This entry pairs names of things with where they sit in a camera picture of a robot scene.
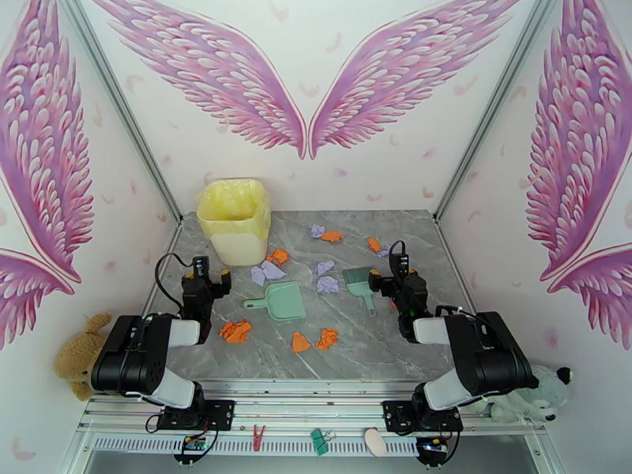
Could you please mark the mint green hand brush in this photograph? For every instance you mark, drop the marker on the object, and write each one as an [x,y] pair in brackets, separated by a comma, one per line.
[356,281]

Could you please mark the orange paper scrap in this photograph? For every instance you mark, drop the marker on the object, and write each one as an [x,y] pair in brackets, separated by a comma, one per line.
[278,256]
[243,331]
[327,339]
[374,244]
[332,236]
[299,343]
[227,331]

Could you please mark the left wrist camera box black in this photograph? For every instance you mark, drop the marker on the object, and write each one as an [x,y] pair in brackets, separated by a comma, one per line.
[200,266]

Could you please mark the green binder clip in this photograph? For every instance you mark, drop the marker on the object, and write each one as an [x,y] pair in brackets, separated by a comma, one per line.
[319,440]

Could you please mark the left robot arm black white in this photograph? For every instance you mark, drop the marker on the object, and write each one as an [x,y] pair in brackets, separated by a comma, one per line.
[133,359]

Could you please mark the brown teddy bear plush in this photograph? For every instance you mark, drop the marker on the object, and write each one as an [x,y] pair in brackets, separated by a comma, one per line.
[79,359]

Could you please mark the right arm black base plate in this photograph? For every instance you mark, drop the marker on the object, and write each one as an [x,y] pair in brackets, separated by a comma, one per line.
[397,414]

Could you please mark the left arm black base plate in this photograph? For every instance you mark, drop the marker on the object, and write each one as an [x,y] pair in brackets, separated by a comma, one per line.
[219,413]

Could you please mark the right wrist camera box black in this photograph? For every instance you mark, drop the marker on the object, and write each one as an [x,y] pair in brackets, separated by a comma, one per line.
[399,264]

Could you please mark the yellow plastic bin liner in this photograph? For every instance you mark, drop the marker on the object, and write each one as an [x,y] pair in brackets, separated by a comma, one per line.
[232,201]

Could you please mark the white grey husky plush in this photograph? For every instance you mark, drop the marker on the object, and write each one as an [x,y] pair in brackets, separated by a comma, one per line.
[548,393]

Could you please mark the aluminium frame post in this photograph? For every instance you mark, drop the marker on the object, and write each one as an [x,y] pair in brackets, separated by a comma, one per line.
[495,107]
[123,107]

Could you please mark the cream plastic trash bin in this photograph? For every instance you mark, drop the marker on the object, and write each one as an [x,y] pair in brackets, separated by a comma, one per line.
[239,250]

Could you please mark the aluminium rail frame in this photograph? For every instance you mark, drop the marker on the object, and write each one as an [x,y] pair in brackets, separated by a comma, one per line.
[306,406]

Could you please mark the red clothespin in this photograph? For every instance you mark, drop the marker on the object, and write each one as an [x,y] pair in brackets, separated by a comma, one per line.
[258,437]

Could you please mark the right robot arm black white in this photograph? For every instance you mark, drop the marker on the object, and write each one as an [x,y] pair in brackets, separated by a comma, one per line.
[493,359]

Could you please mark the mint green dustpan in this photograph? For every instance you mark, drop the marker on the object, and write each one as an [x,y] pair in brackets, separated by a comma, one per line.
[286,302]

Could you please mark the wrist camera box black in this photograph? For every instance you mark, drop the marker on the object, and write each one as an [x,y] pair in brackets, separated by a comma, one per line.
[200,266]
[399,264]

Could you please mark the purple paper scrap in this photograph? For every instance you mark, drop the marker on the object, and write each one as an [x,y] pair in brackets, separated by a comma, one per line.
[274,270]
[258,275]
[327,285]
[324,267]
[383,252]
[316,231]

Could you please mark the pink oval tag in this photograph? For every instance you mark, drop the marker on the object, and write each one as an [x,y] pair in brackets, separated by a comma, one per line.
[376,441]

